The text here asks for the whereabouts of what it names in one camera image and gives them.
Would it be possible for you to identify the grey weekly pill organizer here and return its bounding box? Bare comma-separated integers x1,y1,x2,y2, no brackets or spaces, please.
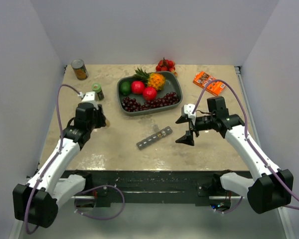
136,124,173,150

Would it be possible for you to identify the clear pill bottle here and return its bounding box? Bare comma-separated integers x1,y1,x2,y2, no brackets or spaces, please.
105,119,111,127

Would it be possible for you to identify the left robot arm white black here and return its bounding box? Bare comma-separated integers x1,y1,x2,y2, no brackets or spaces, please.
12,102,107,228

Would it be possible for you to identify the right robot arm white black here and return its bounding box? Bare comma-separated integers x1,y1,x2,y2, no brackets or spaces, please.
176,97,294,214

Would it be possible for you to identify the green capped small bottle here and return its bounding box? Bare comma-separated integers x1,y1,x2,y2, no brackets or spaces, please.
92,83,104,101

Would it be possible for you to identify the dark red grape bunch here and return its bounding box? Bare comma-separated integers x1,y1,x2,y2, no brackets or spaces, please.
121,92,180,112

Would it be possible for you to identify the grey fruit tray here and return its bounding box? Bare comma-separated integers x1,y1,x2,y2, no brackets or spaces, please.
117,71,183,117

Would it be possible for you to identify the orange snack box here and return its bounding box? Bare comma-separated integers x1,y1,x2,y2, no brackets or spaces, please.
193,71,226,96

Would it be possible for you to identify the green lime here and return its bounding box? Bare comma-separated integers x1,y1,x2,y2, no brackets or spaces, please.
120,81,131,96

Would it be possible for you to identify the red pomegranate right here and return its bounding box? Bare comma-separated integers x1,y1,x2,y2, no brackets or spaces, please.
143,87,157,101

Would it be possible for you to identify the red pomegranate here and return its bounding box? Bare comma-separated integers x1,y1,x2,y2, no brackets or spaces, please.
131,81,146,95
143,87,157,101

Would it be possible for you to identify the orange toy pineapple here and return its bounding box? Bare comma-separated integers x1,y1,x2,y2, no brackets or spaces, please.
134,68,166,91

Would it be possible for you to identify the red pomegranate left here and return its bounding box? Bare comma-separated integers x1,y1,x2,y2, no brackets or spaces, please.
131,81,146,95

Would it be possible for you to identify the tin can fruit label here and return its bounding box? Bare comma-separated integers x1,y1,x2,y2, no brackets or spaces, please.
71,59,89,80

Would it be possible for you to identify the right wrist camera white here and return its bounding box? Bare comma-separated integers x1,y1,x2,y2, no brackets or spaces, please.
182,104,196,120

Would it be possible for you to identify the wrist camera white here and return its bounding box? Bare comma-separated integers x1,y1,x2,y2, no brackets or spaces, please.
182,104,196,120
78,91,99,110

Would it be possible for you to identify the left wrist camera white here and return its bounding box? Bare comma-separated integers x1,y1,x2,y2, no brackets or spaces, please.
78,91,99,110

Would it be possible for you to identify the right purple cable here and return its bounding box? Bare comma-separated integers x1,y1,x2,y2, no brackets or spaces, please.
193,79,299,209

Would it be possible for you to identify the black base frame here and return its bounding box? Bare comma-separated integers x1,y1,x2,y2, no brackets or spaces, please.
59,169,252,208

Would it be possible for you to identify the aluminium rail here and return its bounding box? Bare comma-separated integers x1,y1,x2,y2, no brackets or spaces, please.
278,207,296,239

